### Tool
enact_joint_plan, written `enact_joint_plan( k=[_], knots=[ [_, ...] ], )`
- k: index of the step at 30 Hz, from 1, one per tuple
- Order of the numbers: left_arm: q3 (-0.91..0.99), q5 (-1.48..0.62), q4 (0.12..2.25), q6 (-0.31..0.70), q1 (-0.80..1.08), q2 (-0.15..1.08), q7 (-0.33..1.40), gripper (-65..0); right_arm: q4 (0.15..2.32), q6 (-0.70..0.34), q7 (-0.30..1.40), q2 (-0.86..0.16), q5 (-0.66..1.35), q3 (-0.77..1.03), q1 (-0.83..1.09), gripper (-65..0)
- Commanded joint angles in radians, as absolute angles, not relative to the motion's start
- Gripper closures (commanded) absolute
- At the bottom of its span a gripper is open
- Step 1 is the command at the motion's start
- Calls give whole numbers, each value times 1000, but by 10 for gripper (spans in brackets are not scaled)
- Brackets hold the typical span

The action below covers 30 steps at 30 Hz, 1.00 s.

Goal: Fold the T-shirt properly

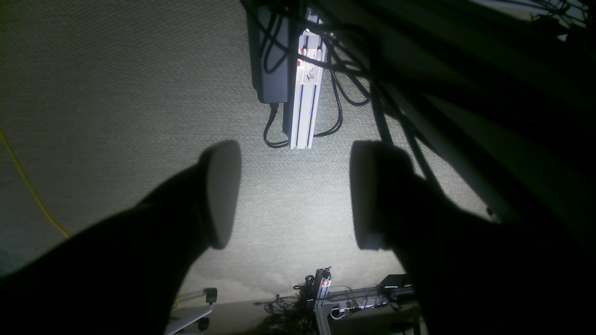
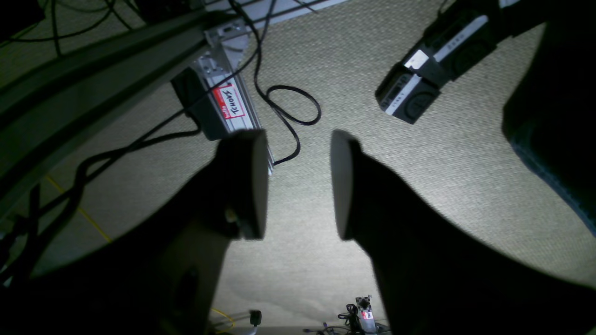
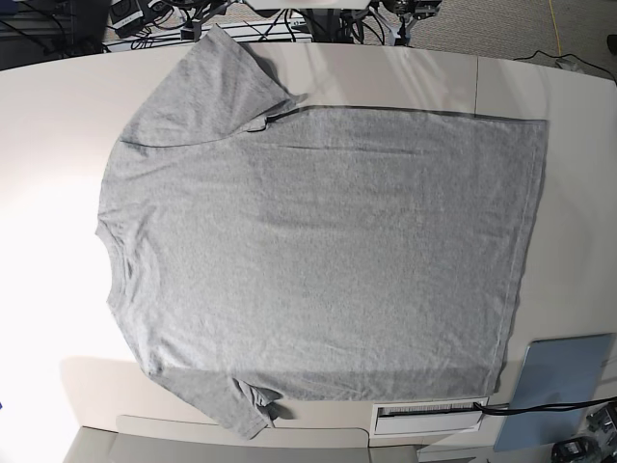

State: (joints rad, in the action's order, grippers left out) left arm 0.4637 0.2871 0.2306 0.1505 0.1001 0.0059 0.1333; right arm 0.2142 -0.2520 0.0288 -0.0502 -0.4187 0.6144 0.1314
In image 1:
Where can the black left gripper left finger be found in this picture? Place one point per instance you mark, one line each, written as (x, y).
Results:
(121, 276)

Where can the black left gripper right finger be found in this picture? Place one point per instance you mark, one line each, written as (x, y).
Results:
(471, 276)

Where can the dark grey power brick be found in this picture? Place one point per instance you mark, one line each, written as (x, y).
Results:
(269, 41)

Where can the aluminium frame stand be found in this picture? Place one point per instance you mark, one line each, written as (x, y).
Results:
(318, 301)

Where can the aluminium extrusion rail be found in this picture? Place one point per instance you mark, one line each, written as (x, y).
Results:
(302, 113)

